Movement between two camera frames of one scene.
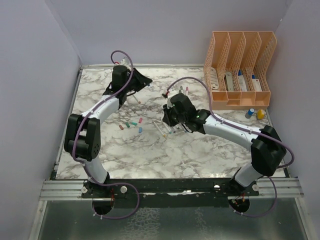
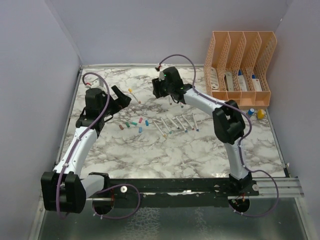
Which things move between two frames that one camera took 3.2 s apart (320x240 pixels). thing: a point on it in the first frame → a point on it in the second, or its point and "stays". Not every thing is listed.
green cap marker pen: (170, 132) stays
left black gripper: (142, 80) → (123, 101)
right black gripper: (167, 116) → (157, 84)
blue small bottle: (249, 113) stays
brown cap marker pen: (163, 135) stays
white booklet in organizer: (213, 78) stays
